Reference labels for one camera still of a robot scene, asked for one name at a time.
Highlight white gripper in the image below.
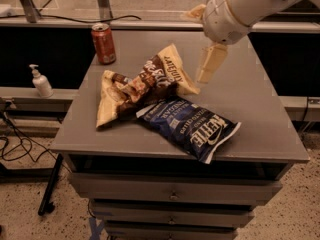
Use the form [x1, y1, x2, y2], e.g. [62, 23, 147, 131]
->
[181, 0, 249, 83]

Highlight blue kettle chip bag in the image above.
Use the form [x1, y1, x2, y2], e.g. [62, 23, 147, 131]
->
[136, 96, 241, 164]

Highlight brown chip bag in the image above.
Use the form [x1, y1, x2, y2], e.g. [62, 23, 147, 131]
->
[96, 44, 200, 128]

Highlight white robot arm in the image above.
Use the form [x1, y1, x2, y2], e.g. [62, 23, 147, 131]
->
[181, 0, 320, 83]

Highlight red soda can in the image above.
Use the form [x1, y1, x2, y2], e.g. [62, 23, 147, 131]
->
[91, 23, 116, 64]

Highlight grey drawer cabinet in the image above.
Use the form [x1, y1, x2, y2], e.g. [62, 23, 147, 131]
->
[52, 39, 309, 240]

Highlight white pump bottle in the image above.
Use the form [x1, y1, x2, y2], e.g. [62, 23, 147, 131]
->
[29, 64, 53, 98]

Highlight black metal floor bar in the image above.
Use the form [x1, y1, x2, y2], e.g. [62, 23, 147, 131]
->
[38, 154, 63, 216]

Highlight black cable on ledge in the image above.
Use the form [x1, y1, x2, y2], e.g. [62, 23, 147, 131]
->
[0, 13, 142, 24]

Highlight black floor cables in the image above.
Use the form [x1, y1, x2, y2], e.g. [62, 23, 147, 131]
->
[0, 98, 71, 172]

